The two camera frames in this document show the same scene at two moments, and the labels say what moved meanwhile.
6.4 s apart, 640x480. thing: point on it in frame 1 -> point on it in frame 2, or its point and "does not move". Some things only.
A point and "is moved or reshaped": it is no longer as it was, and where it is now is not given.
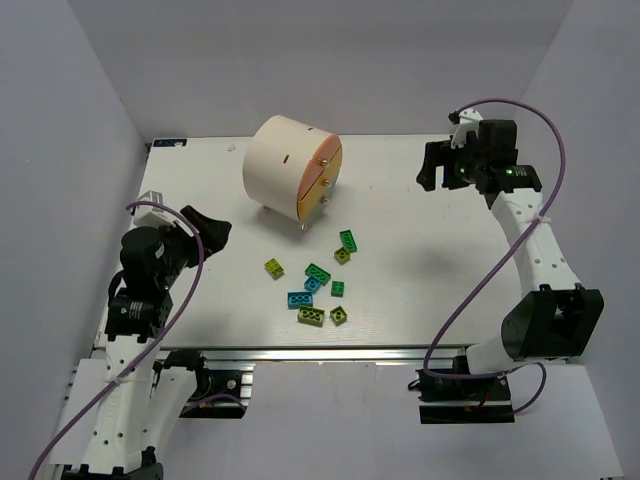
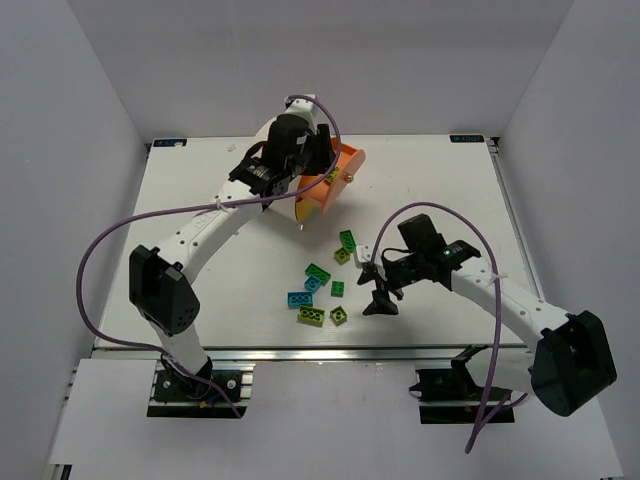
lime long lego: [311, 316] does not move
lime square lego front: [338, 315] does not move
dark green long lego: [348, 241] does not move
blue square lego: [312, 284] does not move
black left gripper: [186, 240] -> [323, 150]
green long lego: [315, 270] does not move
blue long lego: [295, 300] does not move
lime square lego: [342, 255] does not move
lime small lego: [274, 268] -> [332, 175]
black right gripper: [451, 163] -> [379, 275]
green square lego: [337, 288] does not move
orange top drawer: [322, 156] is moved or reshaped
